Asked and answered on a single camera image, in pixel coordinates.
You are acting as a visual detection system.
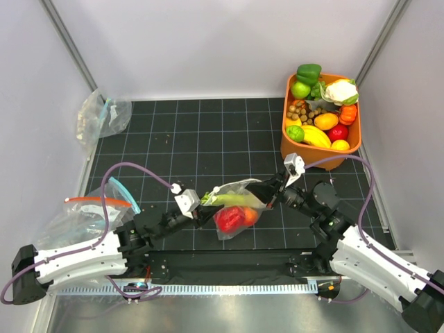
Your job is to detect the clear bag blue zipper back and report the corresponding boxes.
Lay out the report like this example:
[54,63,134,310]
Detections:
[76,89,133,153]

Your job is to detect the green bell pepper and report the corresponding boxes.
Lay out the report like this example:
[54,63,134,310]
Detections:
[296,64,322,87]

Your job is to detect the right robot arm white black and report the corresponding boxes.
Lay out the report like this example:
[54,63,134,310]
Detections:
[246,173,443,332]

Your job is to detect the yellow banana bunch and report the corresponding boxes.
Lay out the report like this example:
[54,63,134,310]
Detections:
[301,125,332,148]

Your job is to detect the white cauliflower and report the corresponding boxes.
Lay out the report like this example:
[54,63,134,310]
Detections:
[324,79,359,106]

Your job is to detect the green celery stalk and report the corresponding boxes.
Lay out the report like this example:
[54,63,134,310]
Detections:
[201,191,264,208]

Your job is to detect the slotted cable duct rail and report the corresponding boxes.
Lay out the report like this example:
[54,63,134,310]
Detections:
[58,280,318,296]

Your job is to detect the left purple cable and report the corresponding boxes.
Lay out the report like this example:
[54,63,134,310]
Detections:
[0,162,178,305]

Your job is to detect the red apple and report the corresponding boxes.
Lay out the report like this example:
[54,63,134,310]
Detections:
[327,123,349,143]

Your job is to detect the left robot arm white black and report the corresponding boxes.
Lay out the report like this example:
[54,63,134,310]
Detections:
[8,205,222,305]

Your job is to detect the clear bag orange zipper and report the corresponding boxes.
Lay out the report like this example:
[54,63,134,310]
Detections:
[33,196,141,250]

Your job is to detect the orange plastic bin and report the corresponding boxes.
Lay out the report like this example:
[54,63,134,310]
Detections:
[280,74,362,171]

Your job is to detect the yellow orange mango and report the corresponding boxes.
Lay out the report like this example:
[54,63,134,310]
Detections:
[314,112,339,131]

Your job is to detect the green grape bunch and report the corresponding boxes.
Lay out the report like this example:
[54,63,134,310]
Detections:
[310,80,326,100]

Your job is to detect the yellow lemon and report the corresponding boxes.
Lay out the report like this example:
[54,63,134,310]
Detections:
[331,139,350,151]

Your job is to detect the red tomato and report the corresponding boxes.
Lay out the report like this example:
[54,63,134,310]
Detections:
[243,207,259,228]

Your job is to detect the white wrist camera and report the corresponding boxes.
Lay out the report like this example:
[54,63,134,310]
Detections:
[171,183,200,219]
[284,153,305,187]

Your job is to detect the red bell pepper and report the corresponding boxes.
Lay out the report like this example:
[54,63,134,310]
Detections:
[214,206,244,233]

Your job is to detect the purple cable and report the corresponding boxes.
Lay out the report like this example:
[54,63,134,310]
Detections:
[304,154,444,305]
[0,162,178,305]

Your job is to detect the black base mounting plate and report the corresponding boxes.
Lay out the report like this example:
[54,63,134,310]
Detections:
[113,248,338,286]

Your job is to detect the clear polka dot zip bag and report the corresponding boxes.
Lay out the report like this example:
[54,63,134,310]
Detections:
[200,178,268,241]

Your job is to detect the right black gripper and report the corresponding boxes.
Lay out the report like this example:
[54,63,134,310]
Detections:
[244,169,321,219]

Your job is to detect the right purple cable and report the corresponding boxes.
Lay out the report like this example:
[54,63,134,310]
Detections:
[304,154,444,305]

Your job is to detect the small orange pumpkin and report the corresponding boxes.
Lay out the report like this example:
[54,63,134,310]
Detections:
[339,105,357,126]

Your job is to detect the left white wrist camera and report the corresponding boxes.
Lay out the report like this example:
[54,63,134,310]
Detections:
[171,183,200,219]

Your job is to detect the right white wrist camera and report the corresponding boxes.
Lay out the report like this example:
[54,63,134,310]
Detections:
[284,153,305,187]

